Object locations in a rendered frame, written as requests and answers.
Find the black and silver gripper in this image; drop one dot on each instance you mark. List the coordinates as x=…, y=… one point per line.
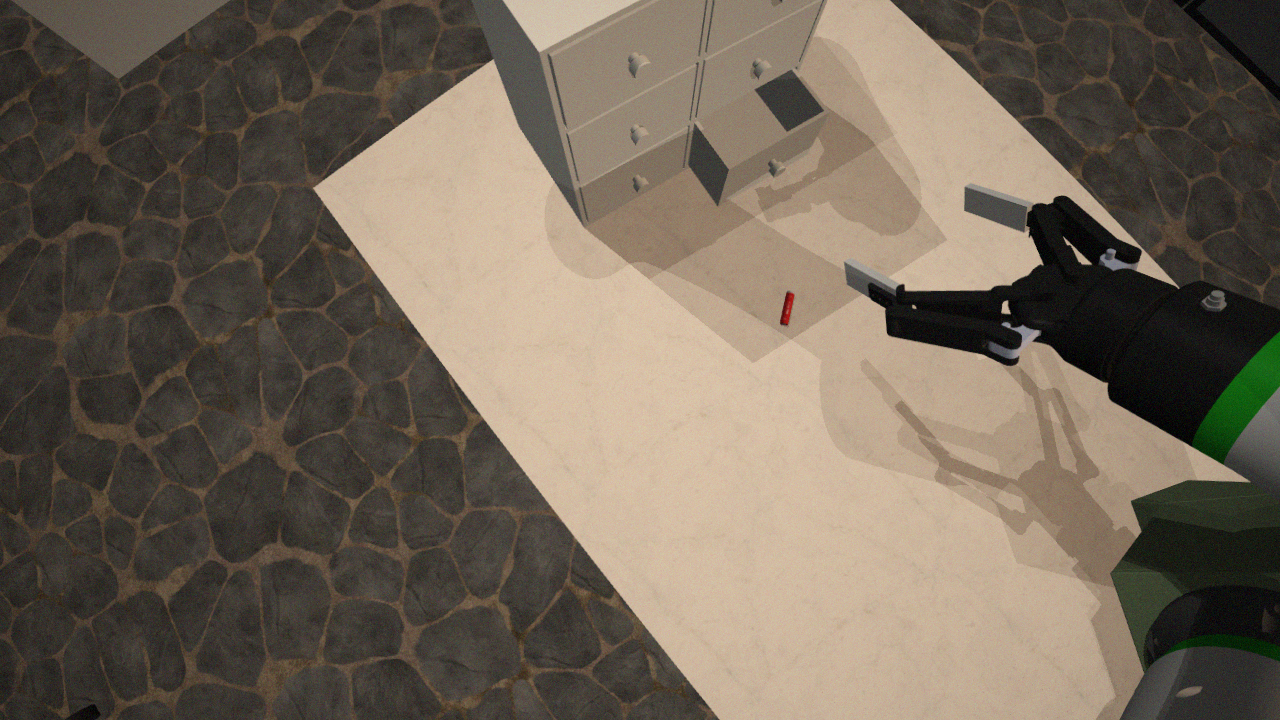
x=1088, y=339

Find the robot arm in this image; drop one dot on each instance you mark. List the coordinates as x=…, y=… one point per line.
x=1204, y=366

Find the red aaa battery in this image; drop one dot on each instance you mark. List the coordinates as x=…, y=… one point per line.
x=787, y=308

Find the small grey chest of drawers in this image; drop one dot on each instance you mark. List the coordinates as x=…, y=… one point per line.
x=520, y=34

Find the tan drawer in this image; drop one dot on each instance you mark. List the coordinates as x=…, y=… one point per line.
x=593, y=72
x=732, y=18
x=607, y=139
x=749, y=122
x=739, y=67
x=614, y=187

